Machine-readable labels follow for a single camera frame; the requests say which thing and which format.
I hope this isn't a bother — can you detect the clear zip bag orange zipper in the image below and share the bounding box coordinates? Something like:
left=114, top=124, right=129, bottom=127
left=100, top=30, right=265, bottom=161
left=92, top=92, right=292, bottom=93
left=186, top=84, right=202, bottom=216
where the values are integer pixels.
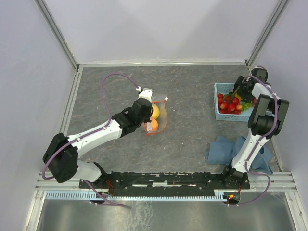
left=142, top=95, right=168, bottom=136

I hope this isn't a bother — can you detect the blue cloth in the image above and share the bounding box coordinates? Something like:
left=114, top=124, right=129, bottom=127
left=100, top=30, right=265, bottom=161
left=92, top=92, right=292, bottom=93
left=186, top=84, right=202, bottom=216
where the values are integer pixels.
left=205, top=136, right=273, bottom=175

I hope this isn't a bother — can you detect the orange peach fruit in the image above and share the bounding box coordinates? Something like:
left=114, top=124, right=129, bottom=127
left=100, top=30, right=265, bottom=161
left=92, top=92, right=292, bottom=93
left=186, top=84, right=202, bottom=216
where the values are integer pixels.
left=151, top=117, right=158, bottom=131

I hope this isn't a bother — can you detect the red cherry bunch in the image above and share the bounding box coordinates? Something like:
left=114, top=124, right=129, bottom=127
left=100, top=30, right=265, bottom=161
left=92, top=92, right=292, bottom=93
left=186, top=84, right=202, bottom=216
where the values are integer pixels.
left=217, top=93, right=242, bottom=115

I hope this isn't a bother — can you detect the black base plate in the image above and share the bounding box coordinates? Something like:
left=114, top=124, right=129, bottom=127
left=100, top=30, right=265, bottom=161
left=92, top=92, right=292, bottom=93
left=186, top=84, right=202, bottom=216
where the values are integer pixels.
left=91, top=172, right=250, bottom=197

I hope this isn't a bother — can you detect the yellow mango fruit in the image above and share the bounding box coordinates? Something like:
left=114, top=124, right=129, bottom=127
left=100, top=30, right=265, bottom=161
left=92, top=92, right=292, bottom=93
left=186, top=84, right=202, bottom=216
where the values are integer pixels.
left=151, top=104, right=160, bottom=119

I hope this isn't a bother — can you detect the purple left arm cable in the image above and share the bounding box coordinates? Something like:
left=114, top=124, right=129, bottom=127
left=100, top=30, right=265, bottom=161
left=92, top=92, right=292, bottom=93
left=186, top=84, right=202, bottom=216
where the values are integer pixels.
left=41, top=73, right=142, bottom=207

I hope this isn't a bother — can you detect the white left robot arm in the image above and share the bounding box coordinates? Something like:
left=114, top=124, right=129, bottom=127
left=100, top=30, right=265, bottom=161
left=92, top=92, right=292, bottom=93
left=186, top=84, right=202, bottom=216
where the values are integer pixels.
left=42, top=98, right=153, bottom=188

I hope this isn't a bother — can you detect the green grape bunch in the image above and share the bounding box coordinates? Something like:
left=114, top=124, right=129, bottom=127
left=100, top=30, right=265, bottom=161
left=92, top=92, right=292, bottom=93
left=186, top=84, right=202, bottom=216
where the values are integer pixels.
left=241, top=101, right=253, bottom=111

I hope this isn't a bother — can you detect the light blue cable duct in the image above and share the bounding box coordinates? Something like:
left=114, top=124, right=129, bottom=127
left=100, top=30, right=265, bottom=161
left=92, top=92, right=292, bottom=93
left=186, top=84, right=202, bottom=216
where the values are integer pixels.
left=45, top=190, right=228, bottom=201

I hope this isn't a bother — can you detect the light blue plastic basket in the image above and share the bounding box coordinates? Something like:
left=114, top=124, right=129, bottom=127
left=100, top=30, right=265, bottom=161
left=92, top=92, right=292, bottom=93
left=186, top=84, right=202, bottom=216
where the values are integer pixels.
left=214, top=83, right=254, bottom=122

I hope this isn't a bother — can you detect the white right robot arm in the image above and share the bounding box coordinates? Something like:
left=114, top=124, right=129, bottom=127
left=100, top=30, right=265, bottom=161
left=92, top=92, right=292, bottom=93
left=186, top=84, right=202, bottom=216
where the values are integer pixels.
left=220, top=66, right=290, bottom=189

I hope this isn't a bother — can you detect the aluminium frame rail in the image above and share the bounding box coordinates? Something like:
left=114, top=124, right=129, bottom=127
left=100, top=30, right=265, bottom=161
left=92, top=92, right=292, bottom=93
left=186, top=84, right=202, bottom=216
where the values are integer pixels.
left=248, top=172, right=297, bottom=192

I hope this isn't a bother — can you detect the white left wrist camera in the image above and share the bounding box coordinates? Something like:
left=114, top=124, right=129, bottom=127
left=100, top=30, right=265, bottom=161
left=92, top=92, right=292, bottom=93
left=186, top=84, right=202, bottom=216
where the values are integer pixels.
left=136, top=86, right=153, bottom=102

